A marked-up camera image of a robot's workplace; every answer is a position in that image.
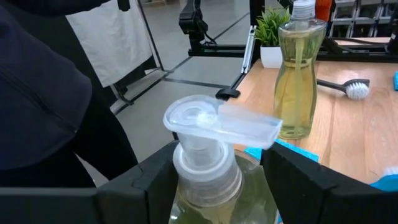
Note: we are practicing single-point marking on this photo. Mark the black aluminium frame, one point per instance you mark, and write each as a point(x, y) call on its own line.
point(217, 50)

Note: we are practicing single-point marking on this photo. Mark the person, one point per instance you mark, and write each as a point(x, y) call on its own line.
point(37, 109)

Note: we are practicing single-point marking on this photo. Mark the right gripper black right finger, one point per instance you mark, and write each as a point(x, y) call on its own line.
point(311, 199)

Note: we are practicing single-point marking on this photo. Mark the dark grey dish brush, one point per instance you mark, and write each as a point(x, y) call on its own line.
point(357, 90)

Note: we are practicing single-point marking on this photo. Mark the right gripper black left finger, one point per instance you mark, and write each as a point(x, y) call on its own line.
point(130, 202)

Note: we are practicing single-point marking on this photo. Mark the orange storage bins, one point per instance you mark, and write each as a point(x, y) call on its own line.
point(323, 9)

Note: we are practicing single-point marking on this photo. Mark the yellow soap pump bottle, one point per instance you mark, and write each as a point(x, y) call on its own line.
point(214, 174)
point(295, 93)

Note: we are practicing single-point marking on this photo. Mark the silver aluminium bar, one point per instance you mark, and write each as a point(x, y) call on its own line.
point(248, 49)

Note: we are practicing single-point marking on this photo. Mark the shelf rack with grey bins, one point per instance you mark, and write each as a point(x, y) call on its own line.
point(357, 18)

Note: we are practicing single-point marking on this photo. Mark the blue dish brush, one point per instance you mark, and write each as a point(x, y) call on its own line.
point(387, 183)

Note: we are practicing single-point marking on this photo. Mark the white fabric panel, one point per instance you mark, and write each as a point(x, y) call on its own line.
point(109, 40)

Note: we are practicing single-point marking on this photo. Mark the green plant in white pot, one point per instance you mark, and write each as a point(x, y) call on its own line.
point(270, 57)

